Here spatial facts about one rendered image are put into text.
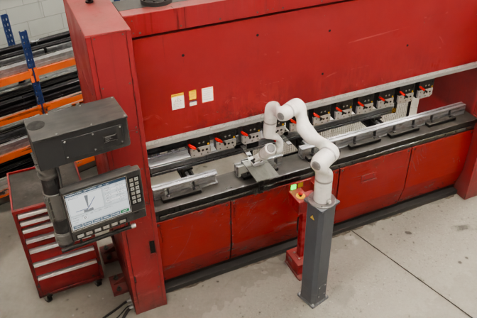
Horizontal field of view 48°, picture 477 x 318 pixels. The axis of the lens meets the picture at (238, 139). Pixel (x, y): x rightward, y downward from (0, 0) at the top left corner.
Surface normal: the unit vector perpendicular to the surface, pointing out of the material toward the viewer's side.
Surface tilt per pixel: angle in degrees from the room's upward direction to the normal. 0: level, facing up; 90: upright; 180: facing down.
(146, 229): 90
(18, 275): 0
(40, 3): 90
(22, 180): 0
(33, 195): 0
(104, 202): 90
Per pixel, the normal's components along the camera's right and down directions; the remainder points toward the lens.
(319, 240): -0.12, 0.56
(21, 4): 0.62, 0.44
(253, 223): 0.40, 0.50
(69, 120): -0.01, -0.83
